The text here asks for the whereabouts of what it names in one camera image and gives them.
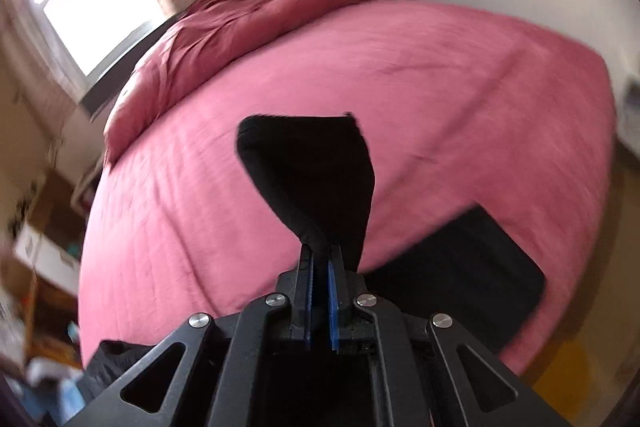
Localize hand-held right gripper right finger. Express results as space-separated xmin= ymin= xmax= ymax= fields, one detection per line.
xmin=327 ymin=245 xmax=571 ymax=427

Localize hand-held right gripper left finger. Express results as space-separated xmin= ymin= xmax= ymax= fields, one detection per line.
xmin=65 ymin=245 xmax=314 ymax=427

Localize black pants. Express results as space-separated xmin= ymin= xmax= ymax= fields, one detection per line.
xmin=82 ymin=111 xmax=547 ymax=408

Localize pink bed blanket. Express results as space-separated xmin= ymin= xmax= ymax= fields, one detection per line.
xmin=77 ymin=0 xmax=618 ymax=375

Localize cardboard box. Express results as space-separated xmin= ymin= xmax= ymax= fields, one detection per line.
xmin=12 ymin=169 xmax=88 ymax=295

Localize red duvet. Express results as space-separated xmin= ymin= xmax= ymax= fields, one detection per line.
xmin=102 ymin=0 xmax=391 ymax=165

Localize dark headboard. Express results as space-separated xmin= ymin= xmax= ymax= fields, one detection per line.
xmin=80 ymin=0 xmax=296 ymax=120

